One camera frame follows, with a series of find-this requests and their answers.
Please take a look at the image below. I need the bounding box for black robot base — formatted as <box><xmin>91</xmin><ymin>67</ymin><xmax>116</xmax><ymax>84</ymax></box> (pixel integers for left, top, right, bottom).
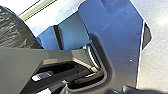
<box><xmin>35</xmin><ymin>0</ymin><xmax>153</xmax><ymax>94</ymax></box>

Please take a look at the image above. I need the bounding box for grey robot torso link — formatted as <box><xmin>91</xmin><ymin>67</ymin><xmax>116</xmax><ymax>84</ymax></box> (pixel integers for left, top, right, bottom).
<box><xmin>0</xmin><ymin>46</ymin><xmax>101</xmax><ymax>94</ymax></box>

